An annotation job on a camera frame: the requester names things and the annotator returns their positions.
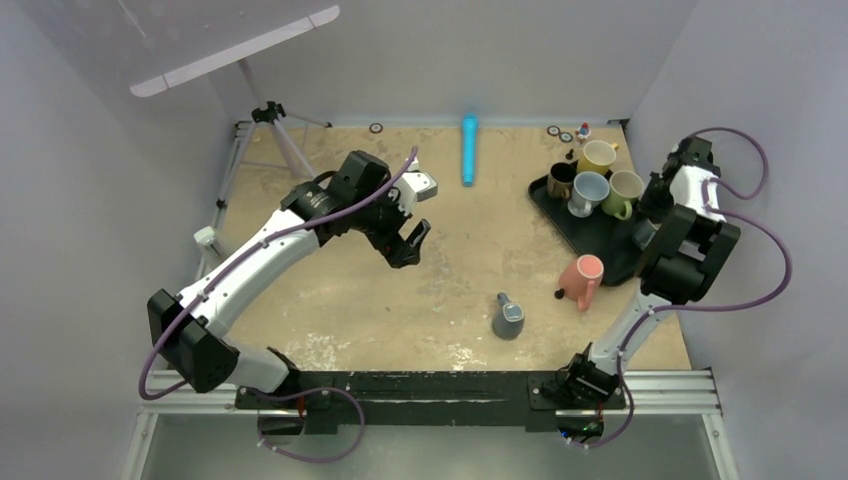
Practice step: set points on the tripod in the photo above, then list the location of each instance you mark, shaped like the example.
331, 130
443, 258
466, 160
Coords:
271, 115

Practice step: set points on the green mug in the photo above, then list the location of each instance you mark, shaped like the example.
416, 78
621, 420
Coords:
626, 188

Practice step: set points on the aluminium frame rail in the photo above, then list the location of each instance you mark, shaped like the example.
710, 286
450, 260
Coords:
667, 393

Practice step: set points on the overhead light panel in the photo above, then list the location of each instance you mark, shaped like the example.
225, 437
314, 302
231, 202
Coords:
233, 54

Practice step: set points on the brown mug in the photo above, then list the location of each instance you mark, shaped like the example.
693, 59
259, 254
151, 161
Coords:
560, 180

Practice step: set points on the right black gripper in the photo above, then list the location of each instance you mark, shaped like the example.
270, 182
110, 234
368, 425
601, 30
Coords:
646, 209

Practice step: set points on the black tray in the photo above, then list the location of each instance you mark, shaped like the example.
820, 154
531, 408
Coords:
601, 235

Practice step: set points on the slate blue mug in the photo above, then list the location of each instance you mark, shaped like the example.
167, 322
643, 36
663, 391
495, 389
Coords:
508, 321

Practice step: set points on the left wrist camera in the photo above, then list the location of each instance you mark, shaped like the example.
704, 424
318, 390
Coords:
413, 187

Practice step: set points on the dark blue-grey mug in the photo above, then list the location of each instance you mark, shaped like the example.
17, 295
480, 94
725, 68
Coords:
643, 233

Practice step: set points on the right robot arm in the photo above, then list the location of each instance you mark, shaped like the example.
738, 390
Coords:
685, 243

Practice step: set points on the light grey mug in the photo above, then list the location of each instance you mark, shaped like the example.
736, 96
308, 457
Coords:
589, 190

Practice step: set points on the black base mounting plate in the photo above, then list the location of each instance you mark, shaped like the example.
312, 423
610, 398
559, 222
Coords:
532, 400

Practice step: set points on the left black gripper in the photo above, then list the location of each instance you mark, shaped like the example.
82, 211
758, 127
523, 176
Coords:
397, 251

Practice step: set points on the yellow mug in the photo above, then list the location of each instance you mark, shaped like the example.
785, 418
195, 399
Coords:
597, 156

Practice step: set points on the pink mug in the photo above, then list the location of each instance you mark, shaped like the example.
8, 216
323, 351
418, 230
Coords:
581, 279

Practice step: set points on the blue cylinder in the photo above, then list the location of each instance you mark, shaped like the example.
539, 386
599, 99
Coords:
469, 129

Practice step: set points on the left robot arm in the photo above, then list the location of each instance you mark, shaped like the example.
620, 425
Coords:
189, 329

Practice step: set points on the small figurine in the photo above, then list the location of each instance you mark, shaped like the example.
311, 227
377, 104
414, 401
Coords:
583, 133

